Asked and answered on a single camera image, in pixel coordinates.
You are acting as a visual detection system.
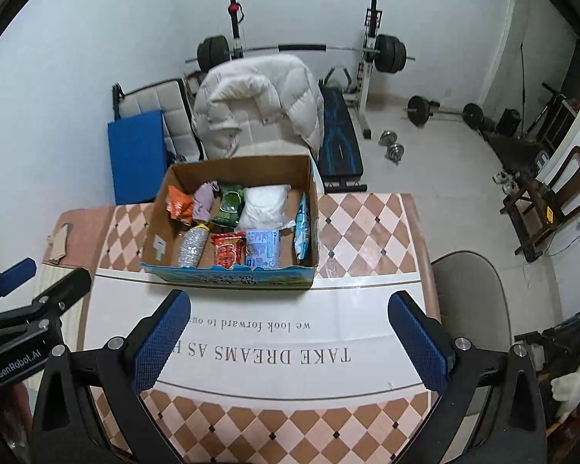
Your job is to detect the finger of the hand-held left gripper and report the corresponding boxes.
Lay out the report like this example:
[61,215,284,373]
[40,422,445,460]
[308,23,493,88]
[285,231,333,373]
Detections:
[0,267,92,344]
[0,258,37,312]

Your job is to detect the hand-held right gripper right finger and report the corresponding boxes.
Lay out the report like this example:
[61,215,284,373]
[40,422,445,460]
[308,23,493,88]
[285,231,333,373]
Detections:
[388,291,547,464]

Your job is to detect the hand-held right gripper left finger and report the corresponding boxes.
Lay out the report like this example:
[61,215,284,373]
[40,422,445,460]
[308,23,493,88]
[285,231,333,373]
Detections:
[31,289,191,464]

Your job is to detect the silver glitter pouch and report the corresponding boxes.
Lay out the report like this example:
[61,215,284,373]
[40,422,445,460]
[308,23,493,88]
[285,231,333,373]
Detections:
[178,222,210,268]

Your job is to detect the red snack packet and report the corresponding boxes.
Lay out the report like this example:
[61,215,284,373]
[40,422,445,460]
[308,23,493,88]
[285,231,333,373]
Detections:
[210,231,247,269]

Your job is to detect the orange snack packet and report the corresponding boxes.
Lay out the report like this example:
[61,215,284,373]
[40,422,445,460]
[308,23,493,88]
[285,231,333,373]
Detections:
[167,185,195,225]

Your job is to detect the light blue packet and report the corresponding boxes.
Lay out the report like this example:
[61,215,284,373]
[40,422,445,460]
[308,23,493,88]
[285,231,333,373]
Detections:
[244,229,282,270]

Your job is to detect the purple snack packet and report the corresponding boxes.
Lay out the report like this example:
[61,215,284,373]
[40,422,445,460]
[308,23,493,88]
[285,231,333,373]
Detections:
[192,181,220,223]

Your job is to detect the green packet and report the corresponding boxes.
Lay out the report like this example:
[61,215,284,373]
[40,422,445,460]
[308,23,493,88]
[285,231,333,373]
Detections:
[210,184,246,229]

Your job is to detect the long blue packet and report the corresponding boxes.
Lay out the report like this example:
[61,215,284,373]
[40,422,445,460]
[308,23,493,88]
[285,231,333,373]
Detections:
[294,193,312,259]

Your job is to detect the white plastic bag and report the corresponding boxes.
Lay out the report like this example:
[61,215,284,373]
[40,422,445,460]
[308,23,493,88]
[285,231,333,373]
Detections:
[238,184,295,233]

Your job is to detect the cardboard box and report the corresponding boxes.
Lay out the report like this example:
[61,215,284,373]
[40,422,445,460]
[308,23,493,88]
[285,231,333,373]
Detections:
[140,155,320,291]

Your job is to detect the person's left forearm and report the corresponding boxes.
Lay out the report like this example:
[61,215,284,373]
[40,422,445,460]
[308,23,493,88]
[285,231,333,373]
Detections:
[0,387,32,464]

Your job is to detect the cream ribbed mat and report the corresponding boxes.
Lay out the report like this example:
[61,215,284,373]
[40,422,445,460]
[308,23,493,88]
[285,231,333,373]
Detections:
[29,263,97,353]

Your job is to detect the cardboard scraps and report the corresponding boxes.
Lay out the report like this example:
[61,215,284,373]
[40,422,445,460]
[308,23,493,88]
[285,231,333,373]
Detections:
[46,223,74,264]

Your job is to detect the brown wooden board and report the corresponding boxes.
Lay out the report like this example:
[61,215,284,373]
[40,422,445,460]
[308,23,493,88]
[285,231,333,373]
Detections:
[43,207,117,266]

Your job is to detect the grey chair seat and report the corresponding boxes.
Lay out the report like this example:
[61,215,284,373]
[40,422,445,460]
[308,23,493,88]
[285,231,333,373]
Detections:
[430,250,513,416]

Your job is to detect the checkered table cover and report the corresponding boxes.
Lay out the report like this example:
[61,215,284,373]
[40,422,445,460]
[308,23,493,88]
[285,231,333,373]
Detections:
[80,193,440,464]

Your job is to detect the black scooter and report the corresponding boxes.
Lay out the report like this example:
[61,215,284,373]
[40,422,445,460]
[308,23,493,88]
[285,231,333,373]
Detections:
[515,309,580,378]

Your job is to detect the blue folded mat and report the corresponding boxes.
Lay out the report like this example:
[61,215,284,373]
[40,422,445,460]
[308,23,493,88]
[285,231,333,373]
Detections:
[107,109,170,205]

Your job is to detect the white plush toy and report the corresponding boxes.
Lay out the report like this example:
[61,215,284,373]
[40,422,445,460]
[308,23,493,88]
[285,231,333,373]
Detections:
[551,324,580,423]

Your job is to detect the black and blue weight bench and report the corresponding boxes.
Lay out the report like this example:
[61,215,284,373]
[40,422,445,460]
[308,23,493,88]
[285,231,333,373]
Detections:
[317,65,369,191]

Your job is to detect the dark wooden chair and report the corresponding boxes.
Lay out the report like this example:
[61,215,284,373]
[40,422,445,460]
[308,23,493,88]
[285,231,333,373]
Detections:
[500,145,580,264]

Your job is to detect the dark low bench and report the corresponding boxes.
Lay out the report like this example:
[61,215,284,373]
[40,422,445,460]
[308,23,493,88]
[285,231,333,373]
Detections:
[483,130,552,170]

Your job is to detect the beige padded black-framed bench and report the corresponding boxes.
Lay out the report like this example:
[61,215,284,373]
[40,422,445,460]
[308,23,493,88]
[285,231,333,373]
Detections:
[112,77,206,162]

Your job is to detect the black floor barbell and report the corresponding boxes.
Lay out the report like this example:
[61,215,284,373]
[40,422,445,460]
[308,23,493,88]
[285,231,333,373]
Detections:
[403,96,486,130]

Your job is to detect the black speaker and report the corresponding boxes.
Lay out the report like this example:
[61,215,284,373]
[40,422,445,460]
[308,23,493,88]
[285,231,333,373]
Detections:
[497,109,522,136]

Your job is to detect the white bench press rack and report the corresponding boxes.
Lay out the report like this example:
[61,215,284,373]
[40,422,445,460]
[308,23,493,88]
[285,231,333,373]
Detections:
[225,0,385,141]

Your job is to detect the white down jacket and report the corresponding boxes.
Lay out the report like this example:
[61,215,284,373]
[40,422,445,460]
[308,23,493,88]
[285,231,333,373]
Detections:
[193,55,326,160]

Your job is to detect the black barbell on rack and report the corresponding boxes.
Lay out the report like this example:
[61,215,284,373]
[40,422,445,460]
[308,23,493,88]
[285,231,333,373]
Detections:
[184,34,415,75]

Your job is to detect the white door frame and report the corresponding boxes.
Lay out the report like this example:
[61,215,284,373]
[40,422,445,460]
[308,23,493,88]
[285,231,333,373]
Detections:
[481,0,580,194]

